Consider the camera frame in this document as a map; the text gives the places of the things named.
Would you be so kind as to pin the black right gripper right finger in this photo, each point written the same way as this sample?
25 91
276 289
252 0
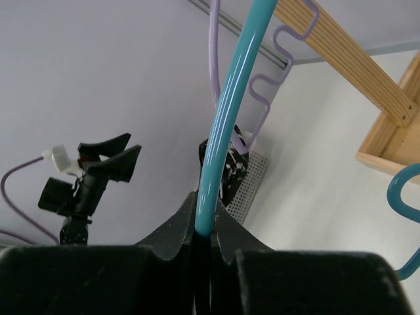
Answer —
248 277

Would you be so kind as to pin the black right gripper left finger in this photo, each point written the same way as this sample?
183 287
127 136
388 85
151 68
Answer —
152 276

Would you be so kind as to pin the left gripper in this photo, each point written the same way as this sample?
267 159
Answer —
119 166

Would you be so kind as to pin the black white patterned trousers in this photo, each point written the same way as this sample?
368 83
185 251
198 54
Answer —
234 172

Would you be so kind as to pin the teal plastic hanger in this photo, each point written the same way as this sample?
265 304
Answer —
228 102

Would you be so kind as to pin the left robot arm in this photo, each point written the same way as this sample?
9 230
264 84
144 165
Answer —
57 197

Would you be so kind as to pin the white plastic basket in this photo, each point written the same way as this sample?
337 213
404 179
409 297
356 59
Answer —
242 201

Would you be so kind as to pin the wooden clothes rack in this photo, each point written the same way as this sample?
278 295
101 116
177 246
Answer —
393 140

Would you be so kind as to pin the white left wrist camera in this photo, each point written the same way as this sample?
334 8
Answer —
61 160

